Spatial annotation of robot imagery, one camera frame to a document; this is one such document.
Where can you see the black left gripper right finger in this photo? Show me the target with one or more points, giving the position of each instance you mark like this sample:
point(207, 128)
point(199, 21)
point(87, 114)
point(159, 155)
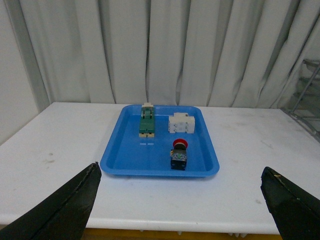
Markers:
point(296, 212)

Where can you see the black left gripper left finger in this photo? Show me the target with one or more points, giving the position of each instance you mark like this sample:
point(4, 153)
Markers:
point(61, 216)

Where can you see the red emergency stop button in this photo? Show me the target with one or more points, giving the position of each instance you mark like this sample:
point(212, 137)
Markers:
point(178, 155)

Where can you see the silver mesh document rack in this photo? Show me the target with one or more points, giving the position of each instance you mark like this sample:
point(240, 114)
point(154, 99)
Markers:
point(304, 108)

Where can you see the blue plastic tray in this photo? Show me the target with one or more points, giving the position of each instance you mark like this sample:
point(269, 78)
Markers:
point(127, 154)

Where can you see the white circuit breaker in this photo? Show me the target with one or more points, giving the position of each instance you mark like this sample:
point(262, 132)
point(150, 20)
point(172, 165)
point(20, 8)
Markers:
point(181, 122)

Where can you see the white curtain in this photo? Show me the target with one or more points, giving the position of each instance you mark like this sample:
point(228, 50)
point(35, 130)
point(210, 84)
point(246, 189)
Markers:
point(212, 53)

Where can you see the green knife switch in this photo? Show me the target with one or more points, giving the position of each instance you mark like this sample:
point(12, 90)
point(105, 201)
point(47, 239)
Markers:
point(147, 121)

